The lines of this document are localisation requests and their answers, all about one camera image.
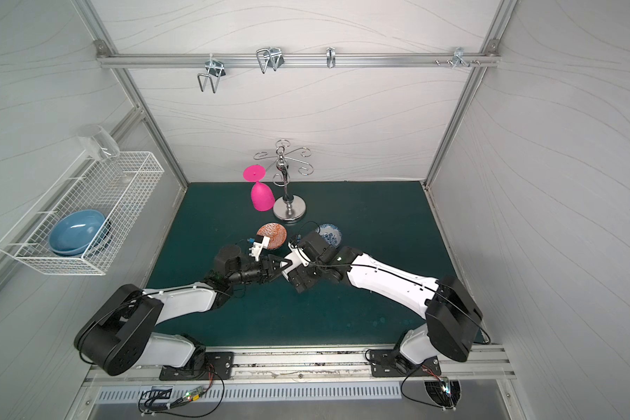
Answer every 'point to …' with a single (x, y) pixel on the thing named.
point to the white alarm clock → (297, 256)
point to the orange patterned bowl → (277, 234)
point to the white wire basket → (121, 188)
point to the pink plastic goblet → (262, 196)
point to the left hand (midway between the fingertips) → (290, 266)
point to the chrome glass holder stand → (288, 207)
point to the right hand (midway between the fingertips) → (302, 267)
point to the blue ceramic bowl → (76, 232)
